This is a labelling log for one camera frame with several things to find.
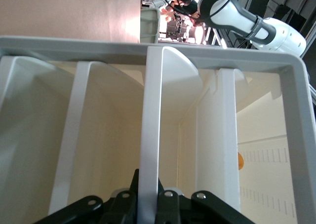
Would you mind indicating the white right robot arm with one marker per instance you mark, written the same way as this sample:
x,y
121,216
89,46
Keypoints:
x,y
229,14

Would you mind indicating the grey plastic bin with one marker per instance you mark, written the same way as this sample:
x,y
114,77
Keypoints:
x,y
148,24

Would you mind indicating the white drawer cabinet grey frame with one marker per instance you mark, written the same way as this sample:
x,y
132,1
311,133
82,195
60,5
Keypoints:
x,y
295,110

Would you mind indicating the white plastic drawer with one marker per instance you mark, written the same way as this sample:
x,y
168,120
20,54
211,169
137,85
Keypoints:
x,y
24,135
223,135
71,135
150,110

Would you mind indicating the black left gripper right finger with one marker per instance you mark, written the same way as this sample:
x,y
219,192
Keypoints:
x,y
172,209

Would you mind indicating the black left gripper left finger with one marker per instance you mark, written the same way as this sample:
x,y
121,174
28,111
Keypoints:
x,y
118,209

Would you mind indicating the aluminium frame post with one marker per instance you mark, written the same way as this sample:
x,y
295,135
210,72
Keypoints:
x,y
311,41

